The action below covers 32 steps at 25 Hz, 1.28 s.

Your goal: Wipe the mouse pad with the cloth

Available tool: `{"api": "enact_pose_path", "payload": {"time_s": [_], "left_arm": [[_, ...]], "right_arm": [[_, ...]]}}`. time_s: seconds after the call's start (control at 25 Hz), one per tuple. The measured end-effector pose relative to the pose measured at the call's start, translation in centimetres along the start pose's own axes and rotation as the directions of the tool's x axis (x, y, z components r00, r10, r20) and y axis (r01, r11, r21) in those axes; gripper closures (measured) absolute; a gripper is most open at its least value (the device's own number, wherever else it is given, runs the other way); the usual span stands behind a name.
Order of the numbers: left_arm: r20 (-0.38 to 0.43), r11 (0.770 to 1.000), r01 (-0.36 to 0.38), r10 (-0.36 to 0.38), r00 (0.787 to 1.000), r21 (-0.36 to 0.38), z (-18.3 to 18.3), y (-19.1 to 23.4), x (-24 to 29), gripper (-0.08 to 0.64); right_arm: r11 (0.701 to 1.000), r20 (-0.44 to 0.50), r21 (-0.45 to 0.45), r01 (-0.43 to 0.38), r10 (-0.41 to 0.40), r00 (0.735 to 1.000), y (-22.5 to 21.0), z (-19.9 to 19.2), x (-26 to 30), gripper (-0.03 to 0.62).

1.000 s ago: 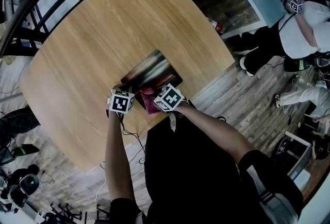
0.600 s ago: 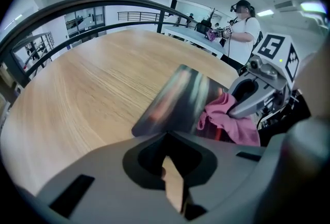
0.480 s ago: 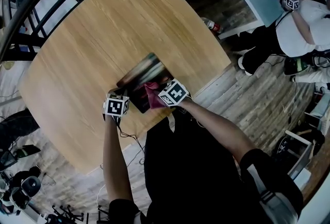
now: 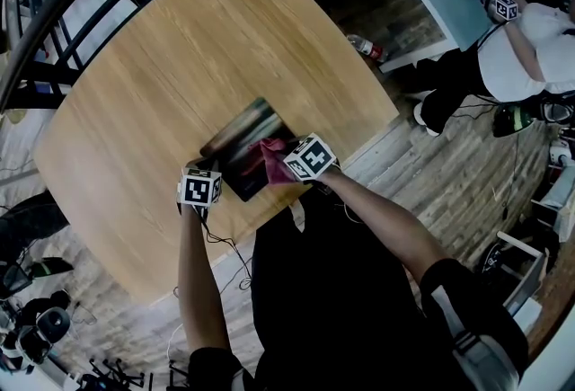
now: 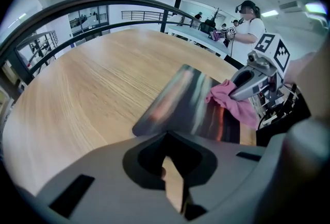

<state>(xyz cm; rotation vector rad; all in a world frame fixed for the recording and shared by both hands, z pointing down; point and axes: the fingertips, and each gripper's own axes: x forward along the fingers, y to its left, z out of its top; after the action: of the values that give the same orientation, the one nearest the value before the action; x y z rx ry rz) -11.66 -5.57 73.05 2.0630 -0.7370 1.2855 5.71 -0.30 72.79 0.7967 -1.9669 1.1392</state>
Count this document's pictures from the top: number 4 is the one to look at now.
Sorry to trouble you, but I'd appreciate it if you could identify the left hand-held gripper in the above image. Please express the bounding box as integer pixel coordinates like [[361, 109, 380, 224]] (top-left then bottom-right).
[[176, 166, 225, 220]]

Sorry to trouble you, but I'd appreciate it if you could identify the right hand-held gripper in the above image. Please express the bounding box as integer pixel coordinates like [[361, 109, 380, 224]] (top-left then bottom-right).
[[281, 131, 342, 187]]

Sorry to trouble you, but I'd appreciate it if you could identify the pink cloth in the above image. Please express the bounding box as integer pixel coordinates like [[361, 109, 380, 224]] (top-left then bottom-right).
[[246, 137, 298, 186]]

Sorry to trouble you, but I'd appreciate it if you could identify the person's left forearm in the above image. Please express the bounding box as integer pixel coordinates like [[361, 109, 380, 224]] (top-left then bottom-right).
[[177, 204, 233, 355]]

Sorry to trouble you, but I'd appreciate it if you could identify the person's right forearm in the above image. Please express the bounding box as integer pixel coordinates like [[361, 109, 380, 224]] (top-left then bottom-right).
[[321, 168, 451, 288]]

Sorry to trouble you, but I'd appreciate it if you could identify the beige hanging tag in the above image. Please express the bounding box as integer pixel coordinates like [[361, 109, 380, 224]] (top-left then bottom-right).
[[288, 199, 307, 234]]

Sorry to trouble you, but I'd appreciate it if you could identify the red label plastic bottle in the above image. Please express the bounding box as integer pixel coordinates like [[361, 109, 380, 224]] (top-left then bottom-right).
[[346, 33, 389, 64]]

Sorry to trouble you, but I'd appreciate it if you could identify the person's black clothed body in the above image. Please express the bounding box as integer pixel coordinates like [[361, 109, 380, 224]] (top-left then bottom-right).
[[188, 186, 532, 391]]

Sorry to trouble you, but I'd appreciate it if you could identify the black curved metal railing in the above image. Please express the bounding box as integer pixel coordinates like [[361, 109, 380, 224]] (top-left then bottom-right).
[[0, 0, 343, 112]]

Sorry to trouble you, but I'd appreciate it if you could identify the black head-mounted headset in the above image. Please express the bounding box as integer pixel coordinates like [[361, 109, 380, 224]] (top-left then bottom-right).
[[540, 98, 575, 126]]

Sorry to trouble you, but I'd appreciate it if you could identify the white metal frame stand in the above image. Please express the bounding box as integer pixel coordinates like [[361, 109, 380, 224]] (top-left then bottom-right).
[[495, 229, 548, 315]]

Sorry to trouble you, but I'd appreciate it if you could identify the grey strapped shoulder bag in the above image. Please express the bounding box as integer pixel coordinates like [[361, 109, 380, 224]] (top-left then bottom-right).
[[450, 329, 523, 391]]

